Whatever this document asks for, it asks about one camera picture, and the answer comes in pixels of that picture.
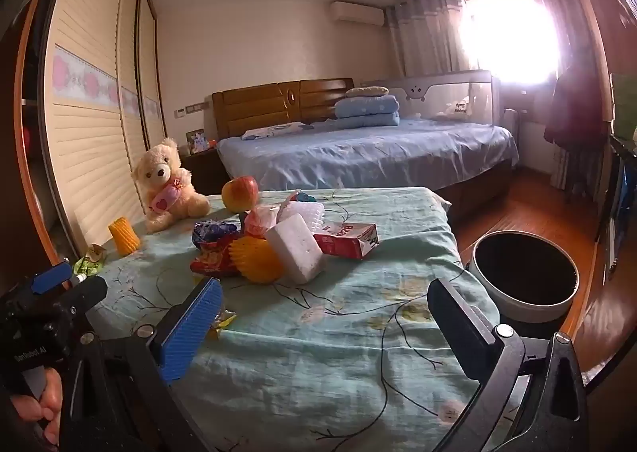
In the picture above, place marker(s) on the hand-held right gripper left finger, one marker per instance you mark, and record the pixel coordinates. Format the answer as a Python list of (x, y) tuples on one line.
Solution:
[(189, 327)]

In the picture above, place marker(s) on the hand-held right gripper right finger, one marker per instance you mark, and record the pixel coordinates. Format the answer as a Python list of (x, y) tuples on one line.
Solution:
[(460, 327)]

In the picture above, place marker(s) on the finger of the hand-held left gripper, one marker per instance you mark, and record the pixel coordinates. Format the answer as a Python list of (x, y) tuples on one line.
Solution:
[(50, 278), (89, 292)]

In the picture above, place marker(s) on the yellow candy wrapper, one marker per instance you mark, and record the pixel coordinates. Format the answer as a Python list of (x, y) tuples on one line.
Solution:
[(224, 320)]

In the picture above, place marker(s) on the round black bin white rim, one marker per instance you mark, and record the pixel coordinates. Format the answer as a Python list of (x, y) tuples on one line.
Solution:
[(502, 305)]

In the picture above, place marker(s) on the red blue snack bag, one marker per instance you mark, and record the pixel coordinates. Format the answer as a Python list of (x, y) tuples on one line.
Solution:
[(214, 253)]

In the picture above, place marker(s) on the pink white foam net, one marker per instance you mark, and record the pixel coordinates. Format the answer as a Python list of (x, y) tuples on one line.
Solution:
[(260, 222)]

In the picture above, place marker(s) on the white foam block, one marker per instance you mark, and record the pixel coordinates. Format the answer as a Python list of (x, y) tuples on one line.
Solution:
[(296, 248)]

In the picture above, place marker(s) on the red white carton box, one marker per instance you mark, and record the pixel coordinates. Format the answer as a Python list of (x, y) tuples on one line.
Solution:
[(343, 240)]

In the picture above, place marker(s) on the blue plastic toy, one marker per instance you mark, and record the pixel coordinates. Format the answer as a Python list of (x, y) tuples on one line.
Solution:
[(304, 196)]

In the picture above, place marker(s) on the person's left hand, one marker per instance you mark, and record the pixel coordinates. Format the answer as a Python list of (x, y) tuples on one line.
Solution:
[(45, 397)]

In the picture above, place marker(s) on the green food pouch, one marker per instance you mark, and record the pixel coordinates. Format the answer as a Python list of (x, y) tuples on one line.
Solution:
[(89, 263)]

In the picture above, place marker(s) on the yellow corn toy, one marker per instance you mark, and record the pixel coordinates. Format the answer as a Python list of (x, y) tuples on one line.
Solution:
[(124, 235)]

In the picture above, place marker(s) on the teal floral blanket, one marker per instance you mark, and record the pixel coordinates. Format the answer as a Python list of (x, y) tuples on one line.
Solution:
[(323, 357)]

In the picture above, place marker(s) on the beige teddy bear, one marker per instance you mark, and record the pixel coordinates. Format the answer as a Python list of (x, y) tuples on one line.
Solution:
[(161, 173)]

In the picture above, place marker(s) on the red yellow apple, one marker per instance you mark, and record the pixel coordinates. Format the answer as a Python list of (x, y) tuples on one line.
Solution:
[(240, 193)]

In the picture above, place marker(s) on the dark wooden nightstand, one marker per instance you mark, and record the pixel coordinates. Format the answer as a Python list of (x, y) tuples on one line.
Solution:
[(204, 173)]

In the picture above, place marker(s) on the white radiator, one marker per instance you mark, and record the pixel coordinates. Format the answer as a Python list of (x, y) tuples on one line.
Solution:
[(511, 133)]

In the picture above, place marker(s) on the bed with blue sheet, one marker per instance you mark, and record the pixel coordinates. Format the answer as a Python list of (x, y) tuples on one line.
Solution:
[(358, 153)]

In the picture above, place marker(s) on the black glass cabinet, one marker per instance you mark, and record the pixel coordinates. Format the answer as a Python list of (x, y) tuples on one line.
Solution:
[(619, 193)]

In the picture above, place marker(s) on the white blue flat pillow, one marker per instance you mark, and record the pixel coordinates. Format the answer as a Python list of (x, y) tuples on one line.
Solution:
[(273, 131)]

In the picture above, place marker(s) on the brown wooden headboard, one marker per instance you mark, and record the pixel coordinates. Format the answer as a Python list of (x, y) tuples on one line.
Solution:
[(259, 106)]

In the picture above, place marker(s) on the folded blue quilt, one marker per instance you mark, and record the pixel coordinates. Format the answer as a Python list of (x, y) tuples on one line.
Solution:
[(368, 111)]

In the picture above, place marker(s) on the dark red coat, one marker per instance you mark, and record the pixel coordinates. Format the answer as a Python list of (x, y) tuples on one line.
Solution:
[(572, 108)]

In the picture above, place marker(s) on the small beige pillow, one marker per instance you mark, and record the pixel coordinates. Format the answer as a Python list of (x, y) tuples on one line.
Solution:
[(366, 91)]

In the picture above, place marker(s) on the stack of green boxes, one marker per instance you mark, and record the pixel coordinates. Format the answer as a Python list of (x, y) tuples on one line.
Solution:
[(624, 103)]

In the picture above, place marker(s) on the grey patterned curtain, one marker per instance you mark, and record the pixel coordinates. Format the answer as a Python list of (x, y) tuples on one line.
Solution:
[(423, 34)]

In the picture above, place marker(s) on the white air conditioner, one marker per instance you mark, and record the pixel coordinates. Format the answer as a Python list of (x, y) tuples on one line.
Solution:
[(356, 13)]

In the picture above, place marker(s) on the small photo frame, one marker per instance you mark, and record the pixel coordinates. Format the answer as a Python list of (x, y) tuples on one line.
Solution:
[(195, 141)]

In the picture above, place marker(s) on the wall switch panel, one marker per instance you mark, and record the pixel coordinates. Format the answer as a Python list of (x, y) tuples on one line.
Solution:
[(191, 108)]

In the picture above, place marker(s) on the grey bed guard rail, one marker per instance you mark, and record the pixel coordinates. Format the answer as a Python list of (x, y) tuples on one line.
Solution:
[(438, 93)]

